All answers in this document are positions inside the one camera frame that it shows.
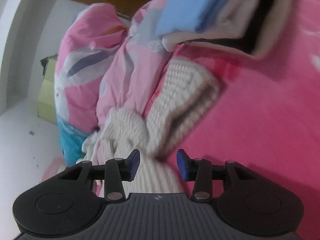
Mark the pale pink folded garment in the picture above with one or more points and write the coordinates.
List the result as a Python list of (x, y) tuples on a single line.
[(225, 22)]

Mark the pink and white headboard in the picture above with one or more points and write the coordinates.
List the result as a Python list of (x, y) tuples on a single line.
[(53, 167)]

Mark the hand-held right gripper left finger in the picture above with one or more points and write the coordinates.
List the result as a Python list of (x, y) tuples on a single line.
[(135, 163)]

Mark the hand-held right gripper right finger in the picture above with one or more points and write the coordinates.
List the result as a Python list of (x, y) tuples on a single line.
[(182, 163)]

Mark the beige checked knit cardigan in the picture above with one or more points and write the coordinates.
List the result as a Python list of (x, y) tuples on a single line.
[(175, 87)]

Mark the black folded garment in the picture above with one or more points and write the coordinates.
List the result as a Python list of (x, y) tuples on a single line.
[(225, 42)]

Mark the pale yellow wardrobe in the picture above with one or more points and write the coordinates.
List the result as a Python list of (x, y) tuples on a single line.
[(47, 100)]

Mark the pink printed quilt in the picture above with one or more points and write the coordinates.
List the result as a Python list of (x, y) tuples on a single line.
[(87, 55)]

